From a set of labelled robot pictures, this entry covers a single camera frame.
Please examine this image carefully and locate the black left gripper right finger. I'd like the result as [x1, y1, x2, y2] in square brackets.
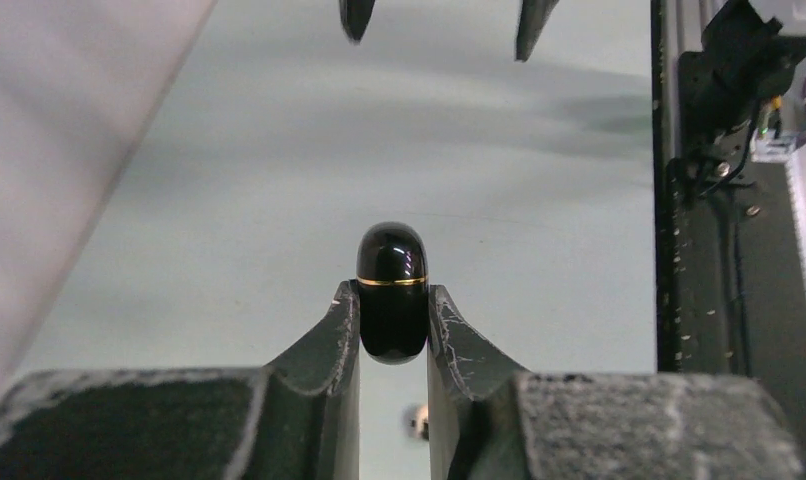
[428, 285, 806, 479]

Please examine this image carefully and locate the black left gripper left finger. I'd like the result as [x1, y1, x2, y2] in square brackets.
[0, 281, 359, 479]

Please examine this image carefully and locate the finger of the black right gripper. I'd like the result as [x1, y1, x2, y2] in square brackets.
[339, 0, 375, 43]
[515, 0, 559, 62]

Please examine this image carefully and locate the black glossy earbud charging case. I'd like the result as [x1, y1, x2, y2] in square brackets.
[356, 222, 429, 365]

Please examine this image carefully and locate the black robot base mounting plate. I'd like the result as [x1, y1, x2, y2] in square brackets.
[650, 1, 806, 444]

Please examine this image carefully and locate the right green circuit board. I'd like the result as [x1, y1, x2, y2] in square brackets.
[750, 96, 798, 163]

